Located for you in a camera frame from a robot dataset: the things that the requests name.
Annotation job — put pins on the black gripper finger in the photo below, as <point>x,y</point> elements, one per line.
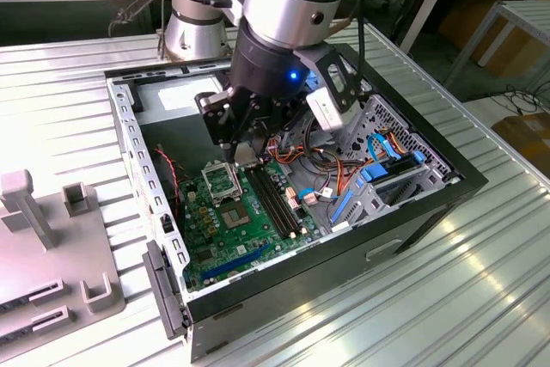
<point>261,143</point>
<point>219,126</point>

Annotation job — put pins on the silver CPU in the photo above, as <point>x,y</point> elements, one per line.
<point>248,155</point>

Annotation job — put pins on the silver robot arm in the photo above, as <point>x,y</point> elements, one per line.
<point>292,1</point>

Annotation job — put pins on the CPU socket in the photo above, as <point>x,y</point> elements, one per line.
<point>235,217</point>

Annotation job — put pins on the grey power supply unit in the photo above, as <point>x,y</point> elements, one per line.
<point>185,139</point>

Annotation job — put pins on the black RAM slot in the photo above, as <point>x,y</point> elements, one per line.
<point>277,202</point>
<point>271,202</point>
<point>283,201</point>
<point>265,203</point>

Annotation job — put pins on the pale board connector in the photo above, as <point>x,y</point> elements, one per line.
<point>293,200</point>

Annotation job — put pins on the white barcode sticker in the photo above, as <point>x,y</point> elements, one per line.
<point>241,250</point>

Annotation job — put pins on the green motherboard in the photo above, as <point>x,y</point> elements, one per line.
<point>223,251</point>

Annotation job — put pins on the blue expansion slot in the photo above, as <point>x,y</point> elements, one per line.
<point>236,261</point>

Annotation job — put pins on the hard disk in blue carrier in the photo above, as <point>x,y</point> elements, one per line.
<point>397,167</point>

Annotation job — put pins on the perforated metal disk bay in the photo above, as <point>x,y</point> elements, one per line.
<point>429,148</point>

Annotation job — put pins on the black PC case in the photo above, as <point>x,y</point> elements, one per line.
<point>279,311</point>

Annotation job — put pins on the black card retention latch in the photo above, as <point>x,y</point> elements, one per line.
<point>161,289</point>

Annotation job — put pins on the grey parts rack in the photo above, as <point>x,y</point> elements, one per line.
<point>64,246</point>

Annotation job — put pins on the brown cardboard box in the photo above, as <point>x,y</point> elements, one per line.
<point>528,135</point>
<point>515,57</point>

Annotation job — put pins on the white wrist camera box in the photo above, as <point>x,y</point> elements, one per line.
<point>328,111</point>

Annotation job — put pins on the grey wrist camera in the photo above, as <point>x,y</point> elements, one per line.
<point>235,1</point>

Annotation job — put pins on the blue plastic bay rail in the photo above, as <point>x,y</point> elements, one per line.
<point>344,206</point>

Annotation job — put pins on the white metal frame table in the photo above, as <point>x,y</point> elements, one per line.
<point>528,19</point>

